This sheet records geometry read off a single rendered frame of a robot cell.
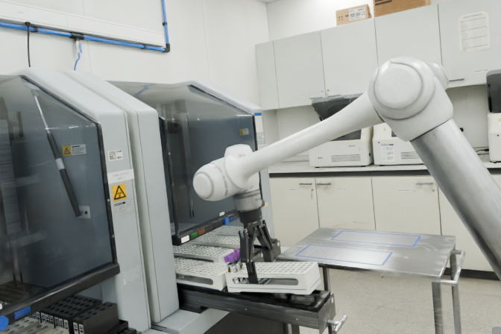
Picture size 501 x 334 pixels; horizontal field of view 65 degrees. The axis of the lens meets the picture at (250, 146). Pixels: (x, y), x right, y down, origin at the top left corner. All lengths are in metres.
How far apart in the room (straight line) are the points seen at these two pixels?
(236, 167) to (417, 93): 0.51
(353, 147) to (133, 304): 2.58
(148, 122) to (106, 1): 1.62
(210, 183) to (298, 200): 2.76
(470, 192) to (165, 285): 0.97
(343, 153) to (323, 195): 0.44
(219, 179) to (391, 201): 2.58
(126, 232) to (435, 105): 0.92
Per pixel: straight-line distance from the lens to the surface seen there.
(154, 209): 1.35
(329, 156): 3.61
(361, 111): 1.10
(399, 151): 3.44
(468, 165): 0.92
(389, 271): 1.47
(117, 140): 1.25
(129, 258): 1.30
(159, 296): 1.42
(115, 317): 1.29
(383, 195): 3.52
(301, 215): 3.81
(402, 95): 0.85
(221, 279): 1.39
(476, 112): 3.99
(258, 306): 1.31
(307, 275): 1.22
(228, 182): 1.09
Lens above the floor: 1.35
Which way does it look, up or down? 3 degrees down
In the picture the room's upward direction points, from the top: 6 degrees counter-clockwise
